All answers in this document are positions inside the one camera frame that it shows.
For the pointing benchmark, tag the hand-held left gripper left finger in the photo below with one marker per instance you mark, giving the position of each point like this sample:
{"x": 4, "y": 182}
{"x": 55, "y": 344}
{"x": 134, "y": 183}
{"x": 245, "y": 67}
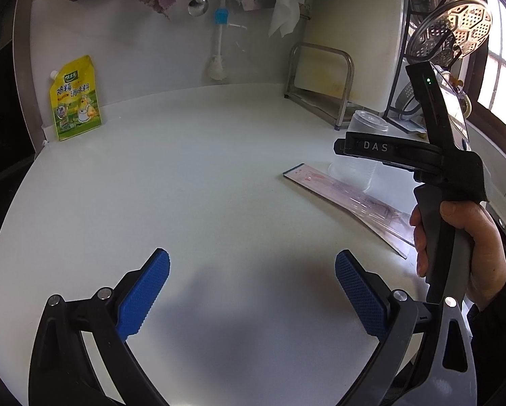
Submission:
{"x": 145, "y": 292}

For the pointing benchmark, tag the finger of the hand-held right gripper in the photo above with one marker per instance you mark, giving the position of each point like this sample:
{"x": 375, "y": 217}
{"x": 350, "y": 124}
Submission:
{"x": 384, "y": 148}

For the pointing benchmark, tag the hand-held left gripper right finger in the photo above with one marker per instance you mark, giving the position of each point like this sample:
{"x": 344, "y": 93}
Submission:
{"x": 360, "y": 292}

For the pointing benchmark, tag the clear plastic cup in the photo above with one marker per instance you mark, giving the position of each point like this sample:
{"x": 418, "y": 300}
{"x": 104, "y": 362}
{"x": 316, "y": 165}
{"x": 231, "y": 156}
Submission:
{"x": 362, "y": 122}

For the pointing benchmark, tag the person's right forearm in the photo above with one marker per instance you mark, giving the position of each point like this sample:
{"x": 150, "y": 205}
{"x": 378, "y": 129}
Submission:
{"x": 498, "y": 338}

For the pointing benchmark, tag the person's right hand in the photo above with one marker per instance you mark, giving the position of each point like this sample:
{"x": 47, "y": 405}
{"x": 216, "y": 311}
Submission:
{"x": 487, "y": 253}

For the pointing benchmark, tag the pink clear plastic package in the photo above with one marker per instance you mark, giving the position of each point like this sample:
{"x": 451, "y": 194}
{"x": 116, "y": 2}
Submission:
{"x": 345, "y": 192}

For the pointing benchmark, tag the metal cutting board rack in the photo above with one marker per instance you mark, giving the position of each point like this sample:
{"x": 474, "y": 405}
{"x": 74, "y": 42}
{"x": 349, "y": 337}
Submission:
{"x": 348, "y": 84}

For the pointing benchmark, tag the window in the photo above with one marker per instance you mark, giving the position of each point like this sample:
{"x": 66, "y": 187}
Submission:
{"x": 504, "y": 50}

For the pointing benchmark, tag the perforated metal steamer basket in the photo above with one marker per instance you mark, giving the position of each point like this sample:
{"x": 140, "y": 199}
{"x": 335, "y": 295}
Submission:
{"x": 451, "y": 29}

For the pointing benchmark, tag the black dish rack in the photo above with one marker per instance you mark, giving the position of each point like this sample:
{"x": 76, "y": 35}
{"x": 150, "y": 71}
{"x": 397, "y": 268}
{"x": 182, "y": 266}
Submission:
{"x": 409, "y": 29}

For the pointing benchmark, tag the white cutting board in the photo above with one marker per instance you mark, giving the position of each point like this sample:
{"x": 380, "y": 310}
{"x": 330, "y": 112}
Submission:
{"x": 362, "y": 17}

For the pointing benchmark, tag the white hanging cloth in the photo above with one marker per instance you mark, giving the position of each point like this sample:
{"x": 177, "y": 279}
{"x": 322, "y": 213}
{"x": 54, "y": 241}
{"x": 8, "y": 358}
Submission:
{"x": 284, "y": 4}

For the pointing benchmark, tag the white bottle brush blue sponge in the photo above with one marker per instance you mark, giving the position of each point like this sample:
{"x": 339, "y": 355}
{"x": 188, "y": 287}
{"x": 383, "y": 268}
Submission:
{"x": 218, "y": 42}

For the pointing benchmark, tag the yellow seasoning pouch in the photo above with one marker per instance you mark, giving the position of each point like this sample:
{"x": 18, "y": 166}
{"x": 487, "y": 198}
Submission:
{"x": 75, "y": 101}

